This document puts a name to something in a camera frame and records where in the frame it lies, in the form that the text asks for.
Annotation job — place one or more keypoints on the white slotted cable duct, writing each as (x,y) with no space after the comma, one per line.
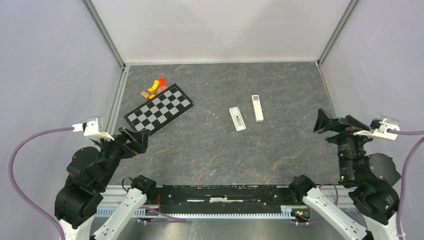
(285,213)

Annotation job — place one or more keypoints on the white remote control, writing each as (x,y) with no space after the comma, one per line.
(237,119)
(257,108)

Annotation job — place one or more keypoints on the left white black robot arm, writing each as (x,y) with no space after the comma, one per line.
(89,174)

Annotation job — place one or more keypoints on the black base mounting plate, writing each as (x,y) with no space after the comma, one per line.
(223,199)

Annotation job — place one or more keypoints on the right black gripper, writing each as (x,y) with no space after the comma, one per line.
(346,125)

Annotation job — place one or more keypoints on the red toy block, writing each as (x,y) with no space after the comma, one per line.
(162,82)

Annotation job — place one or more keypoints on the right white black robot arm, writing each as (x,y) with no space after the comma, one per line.
(369,178)

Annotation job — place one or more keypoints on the brown toy block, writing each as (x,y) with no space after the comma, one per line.
(146,95)

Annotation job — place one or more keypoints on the checkerboard calibration plate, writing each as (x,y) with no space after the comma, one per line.
(156,113)

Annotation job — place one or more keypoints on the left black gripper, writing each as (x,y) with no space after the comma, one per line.
(139,140)

